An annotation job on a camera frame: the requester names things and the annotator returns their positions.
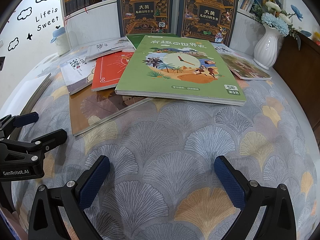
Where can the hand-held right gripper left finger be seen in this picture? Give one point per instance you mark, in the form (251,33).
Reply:
(93,185)

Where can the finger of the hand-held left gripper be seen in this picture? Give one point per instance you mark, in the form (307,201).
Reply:
(27,120)
(53,138)

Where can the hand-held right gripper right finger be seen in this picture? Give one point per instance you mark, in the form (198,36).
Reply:
(230,185)

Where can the red book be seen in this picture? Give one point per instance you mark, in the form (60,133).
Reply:
(110,72)

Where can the white book with girl figure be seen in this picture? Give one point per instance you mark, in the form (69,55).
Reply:
(105,48)

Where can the green book with clock picture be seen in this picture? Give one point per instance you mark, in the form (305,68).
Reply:
(175,80)

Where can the plain white book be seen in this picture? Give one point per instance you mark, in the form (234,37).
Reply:
(35,87)

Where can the orange-brown book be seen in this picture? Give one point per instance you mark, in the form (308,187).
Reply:
(100,112)

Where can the white book with orange figure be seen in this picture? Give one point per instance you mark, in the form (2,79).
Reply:
(72,77)

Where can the white bottle with blue lid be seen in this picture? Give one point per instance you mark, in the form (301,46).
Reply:
(61,43)

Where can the book with painting cover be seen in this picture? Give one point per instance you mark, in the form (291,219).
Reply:
(247,67)

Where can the white bookshelf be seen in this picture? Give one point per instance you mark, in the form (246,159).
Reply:
(100,22)

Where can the brown wooden cabinet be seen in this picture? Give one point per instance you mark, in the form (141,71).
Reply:
(297,75)

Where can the white book with ink drawings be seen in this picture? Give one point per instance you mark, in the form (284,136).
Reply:
(223,48)

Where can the white ribbed vase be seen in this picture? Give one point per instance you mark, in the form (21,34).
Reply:
(267,50)

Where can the dark ornate encyclopedia book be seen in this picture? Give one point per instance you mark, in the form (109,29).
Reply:
(207,15)
(145,10)

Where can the white vase with flowers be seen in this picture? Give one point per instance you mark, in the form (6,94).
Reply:
(275,20)

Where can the cloud wall decal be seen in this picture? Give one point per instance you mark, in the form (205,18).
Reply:
(13,43)
(25,13)

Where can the black bird wall decal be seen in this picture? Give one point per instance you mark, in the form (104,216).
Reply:
(30,36)

